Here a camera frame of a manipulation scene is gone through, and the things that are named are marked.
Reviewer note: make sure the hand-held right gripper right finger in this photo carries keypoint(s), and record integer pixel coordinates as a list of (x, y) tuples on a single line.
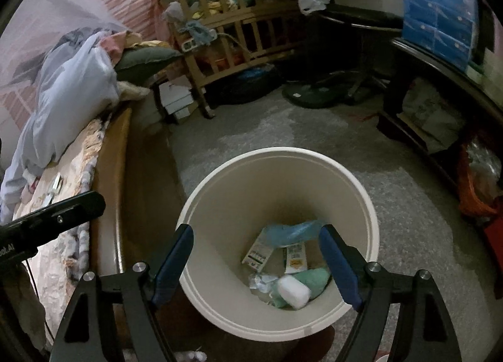
[(340, 267)]

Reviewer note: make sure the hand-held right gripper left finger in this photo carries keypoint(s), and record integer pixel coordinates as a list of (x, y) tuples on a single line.
[(173, 263)]

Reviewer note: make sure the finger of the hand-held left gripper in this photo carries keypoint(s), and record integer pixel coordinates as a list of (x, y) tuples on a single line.
[(74, 210)]

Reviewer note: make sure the green towel cloth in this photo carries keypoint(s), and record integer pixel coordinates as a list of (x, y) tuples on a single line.
[(314, 279)]

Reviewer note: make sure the white orange snack packet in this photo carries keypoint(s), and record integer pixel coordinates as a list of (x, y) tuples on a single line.
[(295, 259)]

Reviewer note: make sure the white sponge block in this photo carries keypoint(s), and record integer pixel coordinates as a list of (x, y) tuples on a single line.
[(292, 291)]

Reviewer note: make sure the blue plastic bag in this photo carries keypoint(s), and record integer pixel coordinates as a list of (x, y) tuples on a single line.
[(290, 232)]

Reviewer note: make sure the clear wrapper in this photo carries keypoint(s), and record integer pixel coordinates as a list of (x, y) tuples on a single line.
[(261, 283)]

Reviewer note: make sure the white green carton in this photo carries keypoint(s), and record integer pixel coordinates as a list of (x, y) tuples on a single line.
[(257, 254)]

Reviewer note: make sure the white trash bin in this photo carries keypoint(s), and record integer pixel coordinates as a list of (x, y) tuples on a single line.
[(235, 197)]

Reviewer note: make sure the purple white patterned blanket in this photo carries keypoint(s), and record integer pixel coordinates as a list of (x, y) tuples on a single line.
[(80, 259)]

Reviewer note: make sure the pink embroidered fringed bedspread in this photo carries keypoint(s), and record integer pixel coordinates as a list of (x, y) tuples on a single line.
[(70, 157)]

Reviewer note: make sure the grey quilt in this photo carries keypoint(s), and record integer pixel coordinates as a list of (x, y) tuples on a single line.
[(66, 102)]

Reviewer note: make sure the orange bag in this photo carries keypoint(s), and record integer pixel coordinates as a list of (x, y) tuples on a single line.
[(475, 201)]

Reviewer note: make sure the white cardboard boxes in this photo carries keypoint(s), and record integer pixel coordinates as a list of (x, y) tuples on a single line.
[(175, 94)]

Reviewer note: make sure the green pillow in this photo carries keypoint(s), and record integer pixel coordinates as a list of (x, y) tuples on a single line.
[(145, 61)]

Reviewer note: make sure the black fan base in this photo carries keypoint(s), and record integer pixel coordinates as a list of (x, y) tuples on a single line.
[(310, 96)]

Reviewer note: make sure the grey printed bag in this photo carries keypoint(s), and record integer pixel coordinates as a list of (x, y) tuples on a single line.
[(432, 118)]

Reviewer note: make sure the pink cloth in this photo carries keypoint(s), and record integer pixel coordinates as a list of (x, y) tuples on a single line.
[(118, 39)]

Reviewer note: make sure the white mosquito net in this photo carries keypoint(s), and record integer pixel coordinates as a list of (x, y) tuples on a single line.
[(47, 31)]

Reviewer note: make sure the dark wooden table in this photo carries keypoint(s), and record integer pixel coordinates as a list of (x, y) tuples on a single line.
[(394, 86)]

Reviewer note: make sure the black bag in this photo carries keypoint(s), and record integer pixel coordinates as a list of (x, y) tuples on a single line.
[(247, 85)]

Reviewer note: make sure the teal cloth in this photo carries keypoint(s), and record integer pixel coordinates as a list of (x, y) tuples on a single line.
[(198, 31)]

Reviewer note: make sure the wooden crib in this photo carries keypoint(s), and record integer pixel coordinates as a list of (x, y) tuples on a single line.
[(235, 20)]

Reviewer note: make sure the black stool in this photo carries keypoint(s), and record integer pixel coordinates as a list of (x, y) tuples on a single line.
[(353, 18)]

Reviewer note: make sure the blue tissue pack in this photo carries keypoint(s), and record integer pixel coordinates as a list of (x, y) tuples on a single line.
[(436, 12)]

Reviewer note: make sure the wooden bed frame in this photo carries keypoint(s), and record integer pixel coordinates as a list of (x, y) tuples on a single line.
[(114, 189)]

